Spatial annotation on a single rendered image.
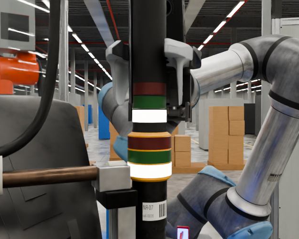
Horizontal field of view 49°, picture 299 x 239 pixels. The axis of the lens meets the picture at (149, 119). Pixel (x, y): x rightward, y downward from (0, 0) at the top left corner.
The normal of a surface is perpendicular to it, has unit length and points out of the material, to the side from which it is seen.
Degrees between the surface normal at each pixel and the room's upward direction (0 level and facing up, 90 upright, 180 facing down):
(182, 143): 90
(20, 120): 45
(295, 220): 90
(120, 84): 94
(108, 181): 90
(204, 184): 55
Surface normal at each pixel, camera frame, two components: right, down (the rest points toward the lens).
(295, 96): -0.45, 0.24
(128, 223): 0.40, 0.02
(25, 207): 0.29, -0.62
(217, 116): 0.00, 0.02
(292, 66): -0.84, -0.13
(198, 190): -0.59, -0.41
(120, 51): 0.95, 0.00
